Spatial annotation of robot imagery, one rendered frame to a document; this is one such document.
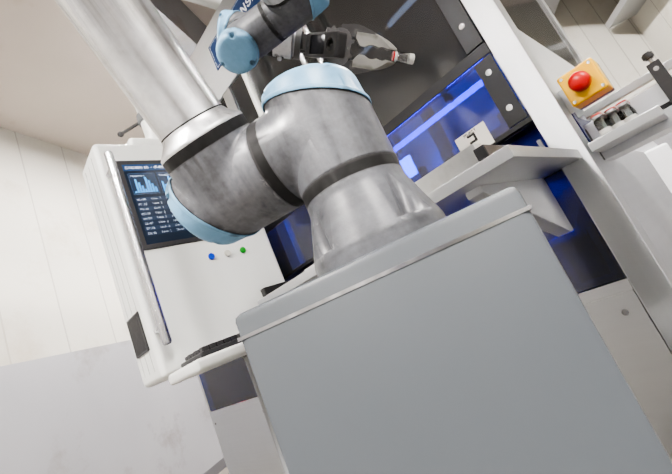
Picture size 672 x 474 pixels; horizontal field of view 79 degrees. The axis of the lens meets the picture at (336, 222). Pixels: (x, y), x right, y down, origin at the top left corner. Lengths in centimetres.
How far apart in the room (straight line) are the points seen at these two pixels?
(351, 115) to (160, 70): 21
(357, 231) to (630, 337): 77
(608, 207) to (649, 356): 31
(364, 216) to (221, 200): 18
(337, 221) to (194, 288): 99
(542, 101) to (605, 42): 424
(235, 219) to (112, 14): 25
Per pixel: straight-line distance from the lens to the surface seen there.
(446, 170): 69
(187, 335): 130
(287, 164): 44
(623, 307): 104
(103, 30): 53
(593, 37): 526
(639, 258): 101
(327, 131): 42
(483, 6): 113
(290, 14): 78
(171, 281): 133
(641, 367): 107
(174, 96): 50
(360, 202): 39
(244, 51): 79
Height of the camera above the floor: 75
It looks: 13 degrees up
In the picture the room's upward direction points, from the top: 24 degrees counter-clockwise
